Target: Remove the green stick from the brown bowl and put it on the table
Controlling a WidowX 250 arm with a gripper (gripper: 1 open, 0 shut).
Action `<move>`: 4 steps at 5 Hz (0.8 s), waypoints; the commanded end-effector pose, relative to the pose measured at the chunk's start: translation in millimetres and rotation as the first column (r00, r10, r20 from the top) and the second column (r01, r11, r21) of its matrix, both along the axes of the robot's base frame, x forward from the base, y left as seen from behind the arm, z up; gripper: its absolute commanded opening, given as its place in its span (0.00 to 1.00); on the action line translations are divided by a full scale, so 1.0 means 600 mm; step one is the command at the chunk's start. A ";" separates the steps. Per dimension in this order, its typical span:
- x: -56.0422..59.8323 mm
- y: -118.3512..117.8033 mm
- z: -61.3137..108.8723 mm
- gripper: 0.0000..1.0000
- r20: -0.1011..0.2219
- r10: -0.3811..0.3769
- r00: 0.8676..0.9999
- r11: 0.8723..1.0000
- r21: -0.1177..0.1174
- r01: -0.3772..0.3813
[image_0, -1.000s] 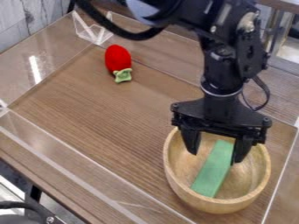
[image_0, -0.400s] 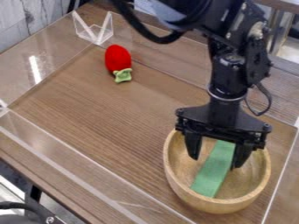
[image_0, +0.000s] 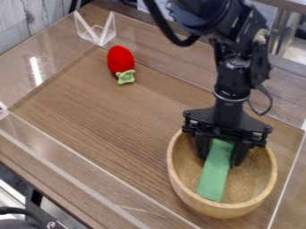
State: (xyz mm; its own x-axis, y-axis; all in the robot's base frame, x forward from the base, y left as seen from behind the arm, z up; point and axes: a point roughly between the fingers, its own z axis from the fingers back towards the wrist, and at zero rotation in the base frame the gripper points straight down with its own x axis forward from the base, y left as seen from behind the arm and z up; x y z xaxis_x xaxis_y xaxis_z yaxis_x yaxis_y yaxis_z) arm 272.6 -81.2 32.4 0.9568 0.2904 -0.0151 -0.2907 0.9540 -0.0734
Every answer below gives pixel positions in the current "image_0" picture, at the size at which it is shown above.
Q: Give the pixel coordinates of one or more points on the metal table leg background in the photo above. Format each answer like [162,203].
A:
[287,22]

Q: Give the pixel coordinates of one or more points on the clear acrylic corner bracket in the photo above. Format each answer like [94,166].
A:
[95,34]

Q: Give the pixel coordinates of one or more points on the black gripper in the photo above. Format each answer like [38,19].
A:
[226,123]

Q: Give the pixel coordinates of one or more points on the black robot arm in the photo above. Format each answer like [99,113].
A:
[235,27]

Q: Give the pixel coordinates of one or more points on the green stick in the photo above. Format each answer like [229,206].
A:
[211,181]

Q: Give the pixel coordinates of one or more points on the clear acrylic tray wall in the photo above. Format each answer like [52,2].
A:
[91,193]

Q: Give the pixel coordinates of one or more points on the brown wooden bowl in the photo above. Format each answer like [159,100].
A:
[249,185]

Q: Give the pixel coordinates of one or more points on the red plush strawberry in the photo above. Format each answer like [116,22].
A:
[120,64]

